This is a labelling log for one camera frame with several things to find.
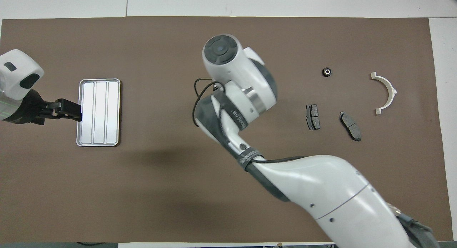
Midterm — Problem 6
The short grey brake pad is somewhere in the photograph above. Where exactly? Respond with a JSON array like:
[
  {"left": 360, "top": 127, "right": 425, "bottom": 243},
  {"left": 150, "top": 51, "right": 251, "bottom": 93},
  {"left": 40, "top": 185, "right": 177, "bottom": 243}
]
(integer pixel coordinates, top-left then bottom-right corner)
[{"left": 306, "top": 104, "right": 321, "bottom": 131}]

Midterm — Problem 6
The brown table mat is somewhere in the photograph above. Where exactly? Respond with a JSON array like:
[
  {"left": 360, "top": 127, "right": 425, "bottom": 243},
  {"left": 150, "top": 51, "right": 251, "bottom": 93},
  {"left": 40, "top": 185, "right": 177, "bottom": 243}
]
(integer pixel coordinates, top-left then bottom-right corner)
[{"left": 0, "top": 16, "right": 454, "bottom": 243}]

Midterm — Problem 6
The long grey brake pad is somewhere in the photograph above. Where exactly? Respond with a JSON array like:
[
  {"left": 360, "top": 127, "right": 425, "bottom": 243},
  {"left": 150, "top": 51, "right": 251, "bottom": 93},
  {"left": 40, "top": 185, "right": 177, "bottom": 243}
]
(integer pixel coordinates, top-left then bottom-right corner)
[{"left": 339, "top": 111, "right": 362, "bottom": 142}]

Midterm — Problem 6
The white curved plastic bracket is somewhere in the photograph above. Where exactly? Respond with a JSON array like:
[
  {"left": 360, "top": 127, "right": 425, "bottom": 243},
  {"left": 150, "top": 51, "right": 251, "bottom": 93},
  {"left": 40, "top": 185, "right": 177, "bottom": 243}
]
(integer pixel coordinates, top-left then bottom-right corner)
[{"left": 371, "top": 72, "right": 397, "bottom": 116}]

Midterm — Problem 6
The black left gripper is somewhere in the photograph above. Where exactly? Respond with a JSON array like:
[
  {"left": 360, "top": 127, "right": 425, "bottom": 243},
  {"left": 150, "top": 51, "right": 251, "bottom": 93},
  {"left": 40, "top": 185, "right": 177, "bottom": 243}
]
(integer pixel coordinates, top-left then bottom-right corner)
[{"left": 12, "top": 89, "right": 82, "bottom": 125}]

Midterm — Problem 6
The silver metal tray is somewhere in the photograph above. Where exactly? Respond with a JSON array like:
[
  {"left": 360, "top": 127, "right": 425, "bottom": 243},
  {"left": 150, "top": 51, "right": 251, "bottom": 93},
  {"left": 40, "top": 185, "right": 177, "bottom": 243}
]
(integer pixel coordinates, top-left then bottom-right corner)
[{"left": 76, "top": 79, "right": 121, "bottom": 147}]

